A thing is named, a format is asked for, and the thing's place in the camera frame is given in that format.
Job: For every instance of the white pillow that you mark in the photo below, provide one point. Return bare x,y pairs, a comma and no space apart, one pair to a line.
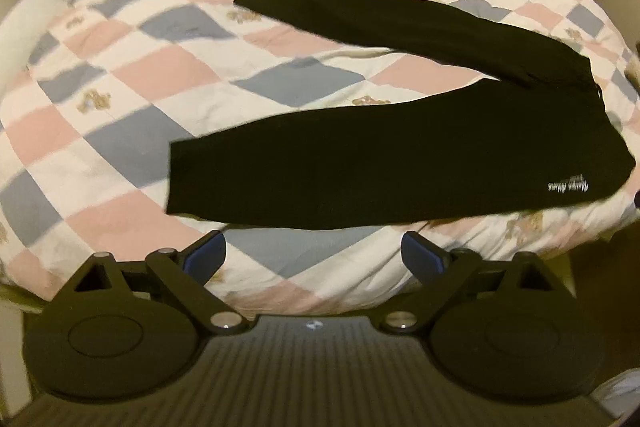
25,27

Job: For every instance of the black pants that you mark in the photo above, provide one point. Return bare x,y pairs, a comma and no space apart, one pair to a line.
380,157

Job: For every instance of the pink blue checkered quilt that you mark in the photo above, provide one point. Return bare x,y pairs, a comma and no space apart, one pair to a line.
165,72

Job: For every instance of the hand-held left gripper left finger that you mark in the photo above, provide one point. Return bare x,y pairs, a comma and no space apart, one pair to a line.
206,253

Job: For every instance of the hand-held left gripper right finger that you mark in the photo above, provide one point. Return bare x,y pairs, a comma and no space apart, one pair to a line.
419,253

